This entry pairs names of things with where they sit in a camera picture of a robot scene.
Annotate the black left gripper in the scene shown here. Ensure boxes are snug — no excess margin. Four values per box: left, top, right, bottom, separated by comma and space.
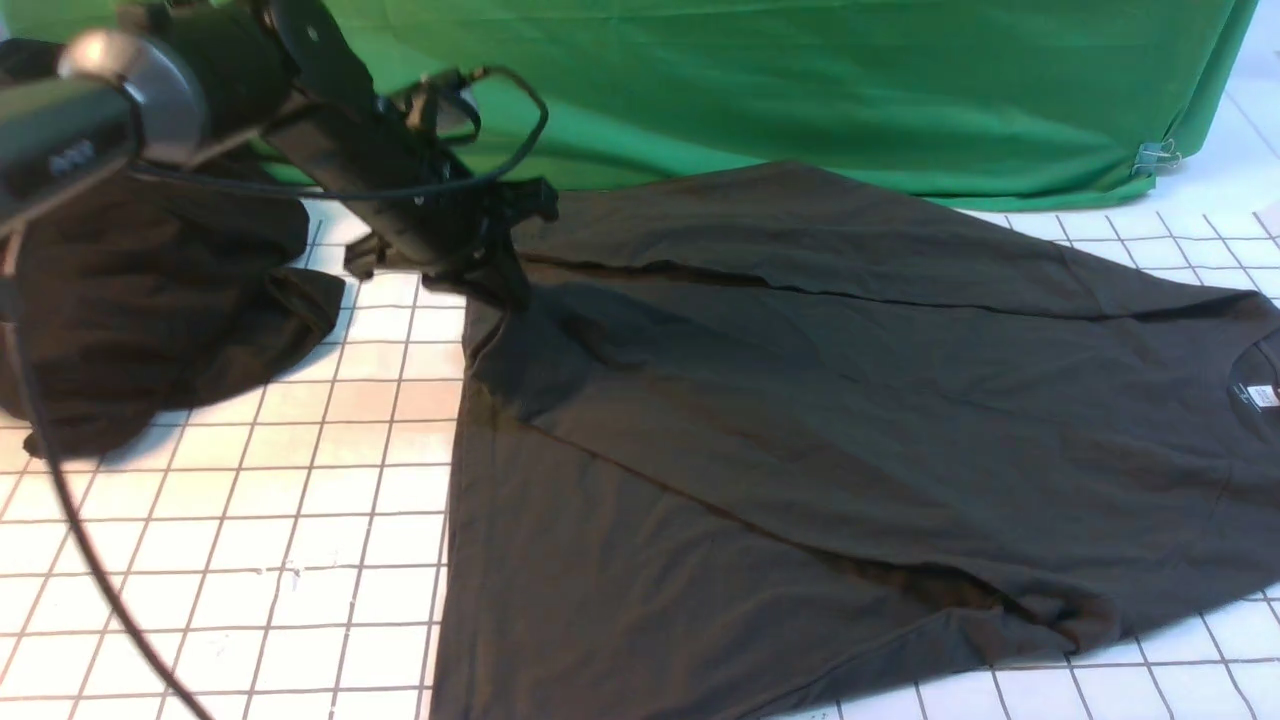
270, 105, 559, 311

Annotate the gray long-sleeve top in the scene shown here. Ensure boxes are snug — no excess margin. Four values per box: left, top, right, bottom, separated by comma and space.
430, 164, 1277, 719

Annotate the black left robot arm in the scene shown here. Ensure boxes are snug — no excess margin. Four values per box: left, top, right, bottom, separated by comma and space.
3, 1, 558, 310

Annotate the white grid-pattern table mat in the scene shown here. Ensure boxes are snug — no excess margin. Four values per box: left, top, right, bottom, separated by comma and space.
0, 195, 1280, 720

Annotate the black crumpled garment pile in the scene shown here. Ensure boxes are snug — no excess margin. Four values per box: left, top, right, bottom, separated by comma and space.
17, 176, 346, 457

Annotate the green backdrop cloth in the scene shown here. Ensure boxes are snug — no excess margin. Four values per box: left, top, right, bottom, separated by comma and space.
0, 0, 1261, 213

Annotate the silver binder clip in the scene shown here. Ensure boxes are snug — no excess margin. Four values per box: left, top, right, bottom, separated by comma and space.
1132, 138, 1183, 177

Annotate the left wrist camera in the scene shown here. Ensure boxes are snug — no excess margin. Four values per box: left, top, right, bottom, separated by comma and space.
388, 68, 483, 146

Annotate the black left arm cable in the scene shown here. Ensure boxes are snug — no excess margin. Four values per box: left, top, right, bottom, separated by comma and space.
0, 65, 550, 720

